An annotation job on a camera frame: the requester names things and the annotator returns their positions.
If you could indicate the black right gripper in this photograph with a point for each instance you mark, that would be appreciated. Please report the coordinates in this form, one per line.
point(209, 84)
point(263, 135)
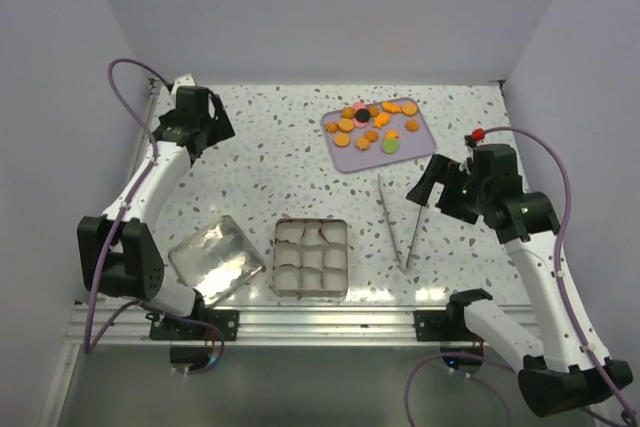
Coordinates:
point(439, 170)

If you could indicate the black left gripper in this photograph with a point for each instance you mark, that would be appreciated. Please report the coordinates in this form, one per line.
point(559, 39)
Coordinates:
point(219, 129)

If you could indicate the green round cookie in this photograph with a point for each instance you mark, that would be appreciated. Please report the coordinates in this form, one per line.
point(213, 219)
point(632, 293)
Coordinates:
point(390, 145)

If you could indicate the orange fish cookie front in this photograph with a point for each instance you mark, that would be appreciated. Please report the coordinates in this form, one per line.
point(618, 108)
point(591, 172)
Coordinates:
point(392, 134)

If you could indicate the orange fish cookie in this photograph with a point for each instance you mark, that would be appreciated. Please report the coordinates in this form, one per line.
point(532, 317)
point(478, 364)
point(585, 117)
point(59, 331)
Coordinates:
point(392, 134)
point(381, 120)
point(391, 107)

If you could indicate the orange chip cookie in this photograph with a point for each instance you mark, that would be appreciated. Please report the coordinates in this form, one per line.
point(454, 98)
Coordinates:
point(371, 136)

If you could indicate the orange flower cookie front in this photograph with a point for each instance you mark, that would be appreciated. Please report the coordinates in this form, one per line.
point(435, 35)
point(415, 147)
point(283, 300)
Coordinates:
point(362, 144)

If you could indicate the orange round cookie front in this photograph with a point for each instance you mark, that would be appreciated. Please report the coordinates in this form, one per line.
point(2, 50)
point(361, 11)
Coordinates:
point(341, 139)

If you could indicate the metal serving tongs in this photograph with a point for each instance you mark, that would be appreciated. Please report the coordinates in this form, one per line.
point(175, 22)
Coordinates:
point(403, 244)

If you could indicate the orange round sandwich cookie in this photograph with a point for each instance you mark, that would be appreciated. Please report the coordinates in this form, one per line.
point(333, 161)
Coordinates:
point(346, 125)

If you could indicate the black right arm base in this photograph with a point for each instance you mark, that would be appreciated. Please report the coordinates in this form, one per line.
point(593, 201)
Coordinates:
point(440, 327)

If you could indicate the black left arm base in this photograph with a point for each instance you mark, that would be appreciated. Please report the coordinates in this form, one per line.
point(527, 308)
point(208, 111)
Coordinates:
point(164, 329)

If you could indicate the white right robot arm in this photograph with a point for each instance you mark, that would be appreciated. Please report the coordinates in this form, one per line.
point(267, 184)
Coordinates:
point(567, 366)

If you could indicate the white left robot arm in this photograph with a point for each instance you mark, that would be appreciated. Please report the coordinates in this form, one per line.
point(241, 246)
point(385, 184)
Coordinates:
point(119, 257)

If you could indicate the orange swirl cookie right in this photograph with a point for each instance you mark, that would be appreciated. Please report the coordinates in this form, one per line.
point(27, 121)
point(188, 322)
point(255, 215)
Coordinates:
point(412, 125)

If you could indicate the orange swirl cookie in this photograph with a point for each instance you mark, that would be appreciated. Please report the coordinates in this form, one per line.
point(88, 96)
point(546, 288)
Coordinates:
point(412, 125)
point(348, 113)
point(331, 127)

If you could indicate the orange round cookie right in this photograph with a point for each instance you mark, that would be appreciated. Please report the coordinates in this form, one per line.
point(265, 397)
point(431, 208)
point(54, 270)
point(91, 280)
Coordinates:
point(409, 109)

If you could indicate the orange fish cookie middle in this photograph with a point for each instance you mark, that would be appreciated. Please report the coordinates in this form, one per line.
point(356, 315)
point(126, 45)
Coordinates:
point(381, 120)

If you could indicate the lavender cookie tray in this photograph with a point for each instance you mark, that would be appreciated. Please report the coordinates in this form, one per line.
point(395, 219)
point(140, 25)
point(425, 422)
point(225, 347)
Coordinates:
point(412, 145)

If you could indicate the orange fish cookie top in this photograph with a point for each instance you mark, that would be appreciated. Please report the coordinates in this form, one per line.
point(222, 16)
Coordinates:
point(391, 107)

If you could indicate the black sandwich cookie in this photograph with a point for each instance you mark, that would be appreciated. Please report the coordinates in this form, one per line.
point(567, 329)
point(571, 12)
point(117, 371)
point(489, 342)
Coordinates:
point(362, 115)

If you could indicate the pink round cookie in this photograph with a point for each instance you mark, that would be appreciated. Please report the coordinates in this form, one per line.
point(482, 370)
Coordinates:
point(357, 106)

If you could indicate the orange swirl cookie top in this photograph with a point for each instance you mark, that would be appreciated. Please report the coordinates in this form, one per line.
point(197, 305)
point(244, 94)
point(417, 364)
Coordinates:
point(348, 113)

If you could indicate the orange swirl cookie left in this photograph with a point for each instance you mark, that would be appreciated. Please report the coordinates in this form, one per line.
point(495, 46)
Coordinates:
point(331, 127)

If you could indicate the silver tin lid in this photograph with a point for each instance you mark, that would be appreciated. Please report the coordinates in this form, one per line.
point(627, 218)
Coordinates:
point(217, 260)

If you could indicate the square cookie tin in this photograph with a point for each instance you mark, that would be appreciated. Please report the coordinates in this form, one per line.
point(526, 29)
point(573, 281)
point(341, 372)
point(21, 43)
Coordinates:
point(310, 258)

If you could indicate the red right cable connector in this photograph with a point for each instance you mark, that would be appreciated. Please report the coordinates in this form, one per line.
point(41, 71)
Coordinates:
point(476, 136)

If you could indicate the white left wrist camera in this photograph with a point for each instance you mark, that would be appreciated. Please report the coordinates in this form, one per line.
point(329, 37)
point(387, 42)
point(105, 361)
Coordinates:
point(186, 80)

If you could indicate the aluminium front rail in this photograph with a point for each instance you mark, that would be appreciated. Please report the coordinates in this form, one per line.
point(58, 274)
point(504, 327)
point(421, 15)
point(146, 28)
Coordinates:
point(280, 326)

